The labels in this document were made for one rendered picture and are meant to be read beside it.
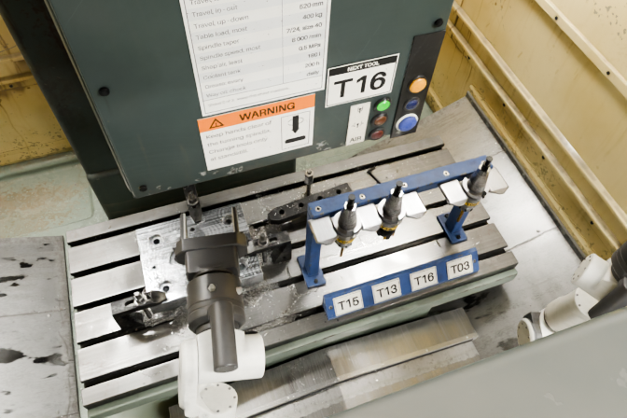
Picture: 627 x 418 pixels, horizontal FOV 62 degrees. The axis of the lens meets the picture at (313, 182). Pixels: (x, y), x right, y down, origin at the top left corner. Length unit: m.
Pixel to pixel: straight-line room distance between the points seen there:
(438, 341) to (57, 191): 1.45
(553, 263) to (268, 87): 1.28
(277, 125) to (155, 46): 0.21
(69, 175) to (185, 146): 1.52
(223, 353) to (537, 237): 1.23
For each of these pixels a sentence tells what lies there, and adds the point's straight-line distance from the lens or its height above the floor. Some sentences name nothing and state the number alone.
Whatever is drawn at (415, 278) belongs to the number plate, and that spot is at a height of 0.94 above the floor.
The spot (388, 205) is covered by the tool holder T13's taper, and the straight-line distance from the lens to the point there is 1.18.
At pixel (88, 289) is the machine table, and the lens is 1.56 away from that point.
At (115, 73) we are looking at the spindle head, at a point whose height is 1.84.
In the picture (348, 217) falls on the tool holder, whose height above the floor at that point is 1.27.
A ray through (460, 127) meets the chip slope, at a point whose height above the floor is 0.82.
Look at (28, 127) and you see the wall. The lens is 2.15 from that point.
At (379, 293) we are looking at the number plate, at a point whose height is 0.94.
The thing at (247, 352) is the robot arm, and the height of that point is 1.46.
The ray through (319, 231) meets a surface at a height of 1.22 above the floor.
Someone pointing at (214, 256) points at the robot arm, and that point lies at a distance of 0.88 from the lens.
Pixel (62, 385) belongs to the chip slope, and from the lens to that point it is 1.77.
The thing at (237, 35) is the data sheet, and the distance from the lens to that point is 0.60.
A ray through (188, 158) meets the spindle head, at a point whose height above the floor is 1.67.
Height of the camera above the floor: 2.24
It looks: 55 degrees down
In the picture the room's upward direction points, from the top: 4 degrees clockwise
